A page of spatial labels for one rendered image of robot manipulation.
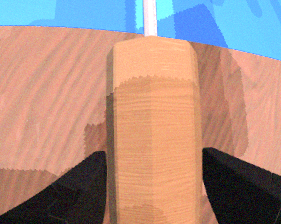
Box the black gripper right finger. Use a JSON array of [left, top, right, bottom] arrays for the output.
[[201, 148, 281, 224]]

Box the blue flat strip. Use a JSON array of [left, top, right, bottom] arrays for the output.
[[0, 0, 281, 60]]

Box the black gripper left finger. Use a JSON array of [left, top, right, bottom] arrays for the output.
[[0, 151, 108, 224]]

